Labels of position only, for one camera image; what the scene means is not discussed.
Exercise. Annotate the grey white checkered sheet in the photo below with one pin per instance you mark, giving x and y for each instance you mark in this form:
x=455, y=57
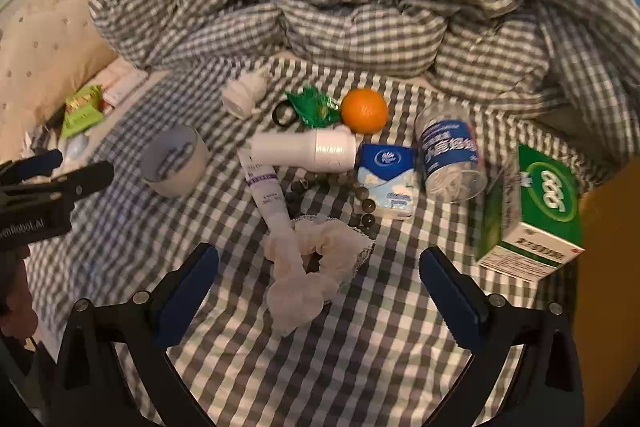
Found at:
x=325, y=367

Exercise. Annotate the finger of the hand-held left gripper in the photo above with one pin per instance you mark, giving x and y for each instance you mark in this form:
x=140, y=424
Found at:
x=80, y=184
x=40, y=162

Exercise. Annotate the white rectangular device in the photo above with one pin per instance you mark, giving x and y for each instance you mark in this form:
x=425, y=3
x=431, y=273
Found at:
x=122, y=87

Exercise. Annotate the green snack packet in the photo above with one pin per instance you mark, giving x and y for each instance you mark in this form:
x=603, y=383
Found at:
x=82, y=114

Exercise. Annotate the white light blue cylinder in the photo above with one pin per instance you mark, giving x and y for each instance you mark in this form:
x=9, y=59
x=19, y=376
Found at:
x=77, y=149

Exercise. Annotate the green white medicine box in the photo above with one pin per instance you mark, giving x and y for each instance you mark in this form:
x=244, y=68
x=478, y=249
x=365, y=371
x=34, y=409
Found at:
x=540, y=207

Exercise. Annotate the blue white tissue packet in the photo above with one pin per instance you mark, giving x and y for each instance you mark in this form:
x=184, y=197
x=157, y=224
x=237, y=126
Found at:
x=385, y=177

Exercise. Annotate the beige pillow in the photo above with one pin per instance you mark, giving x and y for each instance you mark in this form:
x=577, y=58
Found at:
x=85, y=67

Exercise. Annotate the clear jar blue label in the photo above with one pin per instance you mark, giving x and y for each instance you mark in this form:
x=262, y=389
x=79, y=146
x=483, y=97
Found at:
x=447, y=152

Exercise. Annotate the orange fruit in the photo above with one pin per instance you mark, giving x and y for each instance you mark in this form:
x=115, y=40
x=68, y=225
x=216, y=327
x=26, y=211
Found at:
x=364, y=111

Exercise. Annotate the grey round cup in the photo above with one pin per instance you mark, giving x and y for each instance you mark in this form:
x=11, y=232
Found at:
x=175, y=177

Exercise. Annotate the white tube purple stripe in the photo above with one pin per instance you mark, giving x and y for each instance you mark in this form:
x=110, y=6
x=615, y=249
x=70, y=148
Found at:
x=265, y=192

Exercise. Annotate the person's left hand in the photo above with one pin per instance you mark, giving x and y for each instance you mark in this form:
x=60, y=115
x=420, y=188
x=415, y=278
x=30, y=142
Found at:
x=16, y=304

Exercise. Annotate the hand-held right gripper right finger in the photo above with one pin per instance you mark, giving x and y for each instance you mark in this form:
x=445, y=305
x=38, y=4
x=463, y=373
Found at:
x=454, y=302

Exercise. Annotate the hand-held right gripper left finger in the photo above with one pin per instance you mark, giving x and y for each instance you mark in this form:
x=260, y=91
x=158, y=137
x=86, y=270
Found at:
x=186, y=297

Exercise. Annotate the brown cardboard box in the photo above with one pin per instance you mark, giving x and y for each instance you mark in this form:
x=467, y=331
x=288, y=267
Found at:
x=610, y=247

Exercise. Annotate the white plastic bottle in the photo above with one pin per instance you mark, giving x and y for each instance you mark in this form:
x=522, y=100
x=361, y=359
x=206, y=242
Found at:
x=300, y=148

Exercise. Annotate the grey white checkered duvet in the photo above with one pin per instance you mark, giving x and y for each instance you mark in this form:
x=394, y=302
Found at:
x=350, y=7

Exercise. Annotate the beige tufted headboard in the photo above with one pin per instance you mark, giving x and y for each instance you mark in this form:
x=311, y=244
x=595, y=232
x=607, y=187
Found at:
x=45, y=22

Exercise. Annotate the white lace scrunchie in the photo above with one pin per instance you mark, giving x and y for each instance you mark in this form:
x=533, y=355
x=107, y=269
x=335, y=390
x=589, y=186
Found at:
x=295, y=292

